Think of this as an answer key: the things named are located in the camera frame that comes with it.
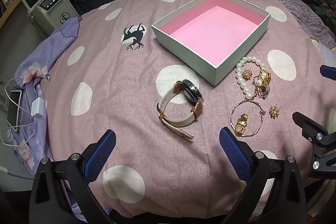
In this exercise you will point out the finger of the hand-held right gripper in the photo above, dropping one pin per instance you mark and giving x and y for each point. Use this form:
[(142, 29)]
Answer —
[(308, 128), (328, 71)]

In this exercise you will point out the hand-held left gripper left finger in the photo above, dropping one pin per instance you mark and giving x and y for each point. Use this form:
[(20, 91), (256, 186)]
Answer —
[(101, 155)]

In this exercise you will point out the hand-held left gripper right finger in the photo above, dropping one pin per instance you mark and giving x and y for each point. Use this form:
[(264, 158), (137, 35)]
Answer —
[(233, 153)]

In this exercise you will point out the gold flower earring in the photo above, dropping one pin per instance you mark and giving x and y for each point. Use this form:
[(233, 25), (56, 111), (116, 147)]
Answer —
[(274, 111), (247, 74)]

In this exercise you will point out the thin rose gold bangle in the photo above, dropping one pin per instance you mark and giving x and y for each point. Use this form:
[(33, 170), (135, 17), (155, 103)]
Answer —
[(233, 111)]

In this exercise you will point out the pale green box pink inside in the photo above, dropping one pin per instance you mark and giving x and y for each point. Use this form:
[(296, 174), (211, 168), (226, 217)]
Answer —
[(210, 29)]

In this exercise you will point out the white and yellow cloth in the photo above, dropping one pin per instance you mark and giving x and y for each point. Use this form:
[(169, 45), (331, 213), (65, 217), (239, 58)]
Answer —
[(325, 52)]

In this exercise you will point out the pink polka dot blanket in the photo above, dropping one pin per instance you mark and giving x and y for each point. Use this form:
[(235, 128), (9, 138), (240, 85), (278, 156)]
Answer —
[(118, 121)]

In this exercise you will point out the purple knit blanket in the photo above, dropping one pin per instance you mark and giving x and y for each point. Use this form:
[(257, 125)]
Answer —
[(296, 6)]

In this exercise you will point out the white charger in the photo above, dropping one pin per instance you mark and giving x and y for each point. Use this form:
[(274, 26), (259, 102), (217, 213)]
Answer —
[(37, 108)]

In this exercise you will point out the white smartphone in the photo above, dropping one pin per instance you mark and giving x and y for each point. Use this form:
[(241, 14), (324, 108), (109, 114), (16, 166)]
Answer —
[(14, 109)]

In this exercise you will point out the purple floral cloth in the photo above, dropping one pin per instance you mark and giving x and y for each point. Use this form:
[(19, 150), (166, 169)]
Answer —
[(63, 35)]

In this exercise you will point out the white beauty machine with screen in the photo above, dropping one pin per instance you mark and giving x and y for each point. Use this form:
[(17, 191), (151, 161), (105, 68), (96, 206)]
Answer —
[(50, 11)]

